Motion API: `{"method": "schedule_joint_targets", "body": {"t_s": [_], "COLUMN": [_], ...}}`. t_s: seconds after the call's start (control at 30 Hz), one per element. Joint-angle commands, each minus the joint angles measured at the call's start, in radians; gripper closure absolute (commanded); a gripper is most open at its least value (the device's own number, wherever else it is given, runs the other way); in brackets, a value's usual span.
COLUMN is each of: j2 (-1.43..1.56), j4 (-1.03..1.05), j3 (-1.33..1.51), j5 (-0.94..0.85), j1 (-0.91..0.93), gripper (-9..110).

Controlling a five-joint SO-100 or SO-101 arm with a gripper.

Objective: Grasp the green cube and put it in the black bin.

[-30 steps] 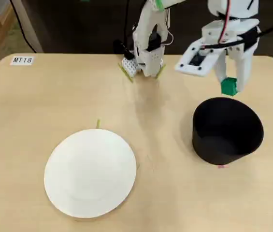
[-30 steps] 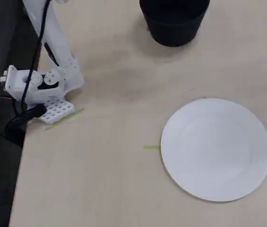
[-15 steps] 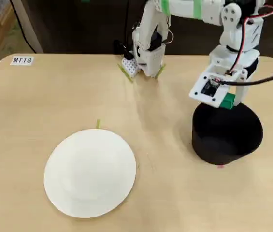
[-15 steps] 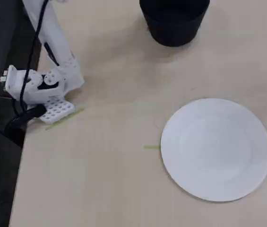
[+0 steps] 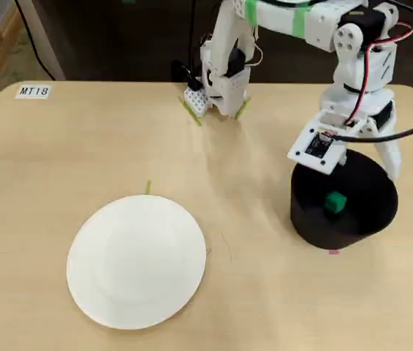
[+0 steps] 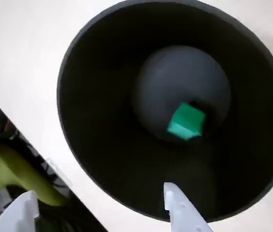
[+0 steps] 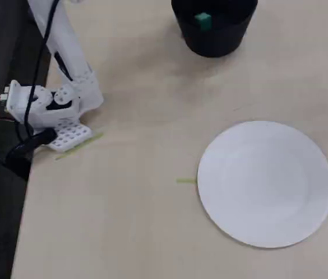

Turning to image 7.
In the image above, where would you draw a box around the green cube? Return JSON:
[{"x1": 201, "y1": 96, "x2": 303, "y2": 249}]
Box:
[{"x1": 193, "y1": 12, "x2": 212, "y2": 31}]

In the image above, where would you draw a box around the black round bin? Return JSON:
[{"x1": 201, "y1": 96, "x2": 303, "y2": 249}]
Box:
[{"x1": 170, "y1": 0, "x2": 259, "y2": 58}]

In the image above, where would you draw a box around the long green tape strip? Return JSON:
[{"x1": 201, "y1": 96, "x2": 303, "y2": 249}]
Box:
[{"x1": 54, "y1": 133, "x2": 104, "y2": 161}]

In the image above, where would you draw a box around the white round paper plate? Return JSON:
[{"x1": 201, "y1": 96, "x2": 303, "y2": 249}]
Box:
[{"x1": 196, "y1": 120, "x2": 328, "y2": 249}]

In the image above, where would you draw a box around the black table clamp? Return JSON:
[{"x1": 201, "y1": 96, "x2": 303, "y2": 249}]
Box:
[{"x1": 5, "y1": 128, "x2": 57, "y2": 173}]

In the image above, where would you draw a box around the white controller board holder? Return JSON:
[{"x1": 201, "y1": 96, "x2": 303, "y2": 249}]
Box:
[{"x1": 0, "y1": 79, "x2": 22, "y2": 117}]

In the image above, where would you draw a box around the black cable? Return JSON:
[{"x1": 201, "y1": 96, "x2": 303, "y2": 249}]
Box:
[{"x1": 0, "y1": 0, "x2": 61, "y2": 168}]

